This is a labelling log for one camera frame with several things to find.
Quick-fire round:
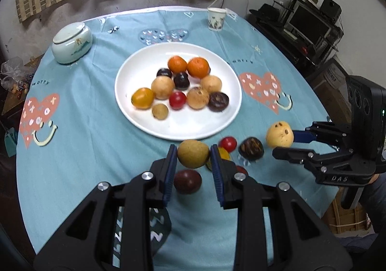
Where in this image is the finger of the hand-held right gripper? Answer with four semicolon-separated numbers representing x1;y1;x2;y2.
292;121;354;147
272;147;357;169

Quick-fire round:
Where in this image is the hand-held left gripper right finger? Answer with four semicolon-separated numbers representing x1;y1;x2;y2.
210;144;353;271

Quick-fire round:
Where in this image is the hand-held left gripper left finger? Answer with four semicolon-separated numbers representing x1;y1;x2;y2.
34;144;178;271

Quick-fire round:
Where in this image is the pale spotted potato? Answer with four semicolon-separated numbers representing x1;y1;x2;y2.
266;121;294;149

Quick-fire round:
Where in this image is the small tan round fruit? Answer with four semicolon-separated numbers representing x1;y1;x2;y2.
177;140;210;169

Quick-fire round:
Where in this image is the white oval plate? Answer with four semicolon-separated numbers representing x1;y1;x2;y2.
115;42;242;141

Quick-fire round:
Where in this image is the large tan speckled fruit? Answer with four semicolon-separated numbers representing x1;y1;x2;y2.
186;87;210;109

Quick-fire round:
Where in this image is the large tan potato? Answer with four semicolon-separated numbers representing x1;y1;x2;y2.
151;76;175;100

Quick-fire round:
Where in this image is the large orange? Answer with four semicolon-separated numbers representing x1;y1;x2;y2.
187;57;210;79

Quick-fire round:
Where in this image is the small tangerine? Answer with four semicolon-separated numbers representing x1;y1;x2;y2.
168;56;188;75

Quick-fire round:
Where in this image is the dark brown tomato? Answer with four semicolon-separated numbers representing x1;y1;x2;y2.
173;169;202;195

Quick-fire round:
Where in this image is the green yellow tomato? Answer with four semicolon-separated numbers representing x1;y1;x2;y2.
206;147;231;171

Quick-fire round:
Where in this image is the small red cherry tomato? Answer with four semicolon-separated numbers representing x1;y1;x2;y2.
219;136;237;152

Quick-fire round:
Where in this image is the dark wrinkled passion fruit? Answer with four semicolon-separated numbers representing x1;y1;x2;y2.
238;136;265;161

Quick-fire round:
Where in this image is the cardboard box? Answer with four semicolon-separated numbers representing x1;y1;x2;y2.
310;58;352;121

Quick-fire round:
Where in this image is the small brown longan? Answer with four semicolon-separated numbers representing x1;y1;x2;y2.
151;103;169;121

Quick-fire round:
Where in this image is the dark brown passion fruit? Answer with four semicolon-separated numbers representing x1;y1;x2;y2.
208;92;230;112

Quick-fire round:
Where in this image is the person's leg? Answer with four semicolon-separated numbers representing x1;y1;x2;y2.
338;175;386;255

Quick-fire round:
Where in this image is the orange yellow tomato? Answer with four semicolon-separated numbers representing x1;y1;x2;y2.
131;87;156;109

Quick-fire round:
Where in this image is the black metal rack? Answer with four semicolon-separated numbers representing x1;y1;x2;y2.
247;0;344;67

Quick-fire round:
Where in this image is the wooden crate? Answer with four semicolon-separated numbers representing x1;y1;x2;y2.
324;196;376;235

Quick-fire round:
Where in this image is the pale tan round fruit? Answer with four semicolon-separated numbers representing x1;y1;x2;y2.
200;75;223;94

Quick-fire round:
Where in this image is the black monitor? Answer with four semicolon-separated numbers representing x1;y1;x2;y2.
288;4;332;45

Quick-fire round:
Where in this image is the black speaker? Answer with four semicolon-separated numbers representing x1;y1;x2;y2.
320;0;342;21

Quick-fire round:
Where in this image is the black hat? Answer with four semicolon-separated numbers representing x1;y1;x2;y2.
250;3;282;20

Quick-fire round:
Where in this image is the printed paper cup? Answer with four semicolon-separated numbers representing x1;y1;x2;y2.
207;7;227;32

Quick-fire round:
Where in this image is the teal bag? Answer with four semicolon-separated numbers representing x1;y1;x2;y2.
4;128;19;157

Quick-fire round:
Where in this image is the white ceramic lidded jar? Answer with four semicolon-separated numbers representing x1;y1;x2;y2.
52;22;93;64

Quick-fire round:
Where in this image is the clear plastic bag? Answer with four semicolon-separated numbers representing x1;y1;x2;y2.
0;57;25;92

